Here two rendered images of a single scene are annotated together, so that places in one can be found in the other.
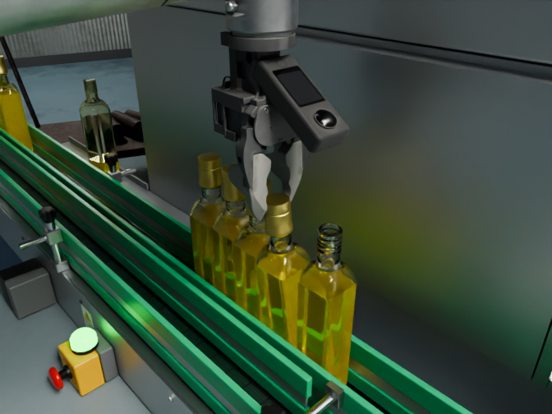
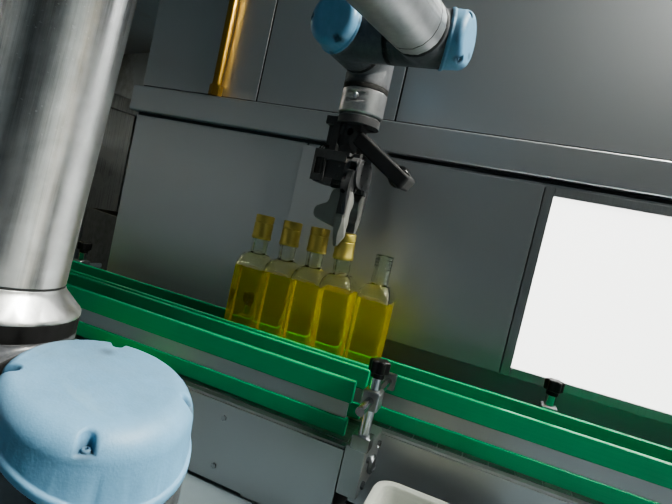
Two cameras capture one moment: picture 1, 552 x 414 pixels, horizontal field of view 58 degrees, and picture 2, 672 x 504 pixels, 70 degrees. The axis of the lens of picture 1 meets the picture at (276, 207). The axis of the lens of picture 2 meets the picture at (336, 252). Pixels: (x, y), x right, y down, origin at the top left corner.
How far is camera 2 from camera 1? 49 cm
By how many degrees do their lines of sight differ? 36
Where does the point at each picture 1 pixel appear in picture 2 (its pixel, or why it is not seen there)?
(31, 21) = (402, 17)
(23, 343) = not seen: outside the picture
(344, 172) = (362, 242)
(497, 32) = (476, 153)
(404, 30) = (418, 149)
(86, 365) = not seen: hidden behind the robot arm
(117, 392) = not seen: hidden behind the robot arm
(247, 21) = (365, 105)
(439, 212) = (437, 261)
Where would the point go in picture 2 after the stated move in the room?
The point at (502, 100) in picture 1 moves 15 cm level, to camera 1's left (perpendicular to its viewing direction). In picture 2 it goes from (480, 188) to (415, 167)
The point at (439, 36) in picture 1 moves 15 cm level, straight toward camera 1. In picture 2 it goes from (441, 154) to (477, 143)
